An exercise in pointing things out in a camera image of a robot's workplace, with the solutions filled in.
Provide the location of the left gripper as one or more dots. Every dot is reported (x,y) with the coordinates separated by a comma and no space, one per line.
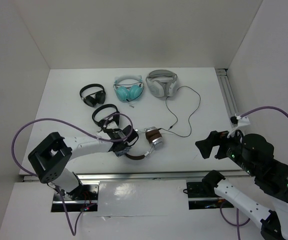
(126,145)

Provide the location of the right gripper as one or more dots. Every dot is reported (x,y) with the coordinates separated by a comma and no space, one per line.
(203,145)

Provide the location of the brown silver headphones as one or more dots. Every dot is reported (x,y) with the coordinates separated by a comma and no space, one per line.
(155,140)

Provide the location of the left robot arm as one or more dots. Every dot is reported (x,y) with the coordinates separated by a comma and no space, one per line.
(50,157)

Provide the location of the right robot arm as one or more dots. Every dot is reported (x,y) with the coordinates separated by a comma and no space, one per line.
(255,156)

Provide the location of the black headphones near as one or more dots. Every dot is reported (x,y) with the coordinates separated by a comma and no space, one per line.
(106,116)

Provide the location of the black headphones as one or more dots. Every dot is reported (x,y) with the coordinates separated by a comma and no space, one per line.
(95,98)
(106,116)

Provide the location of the black headphones far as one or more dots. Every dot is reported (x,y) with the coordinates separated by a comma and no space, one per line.
(95,98)

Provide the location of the teal headphones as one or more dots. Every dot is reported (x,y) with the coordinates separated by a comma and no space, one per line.
(128,92)

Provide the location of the white grey gaming headset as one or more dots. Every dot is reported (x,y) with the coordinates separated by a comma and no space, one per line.
(162,83)

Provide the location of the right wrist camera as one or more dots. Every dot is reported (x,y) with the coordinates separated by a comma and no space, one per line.
(238,123)

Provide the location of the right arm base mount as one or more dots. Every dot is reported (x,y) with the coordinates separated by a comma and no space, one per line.
(200,199)

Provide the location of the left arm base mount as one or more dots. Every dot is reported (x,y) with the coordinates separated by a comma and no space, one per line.
(87,199)

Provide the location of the aluminium rail right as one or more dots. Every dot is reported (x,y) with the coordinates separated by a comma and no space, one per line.
(227,92)

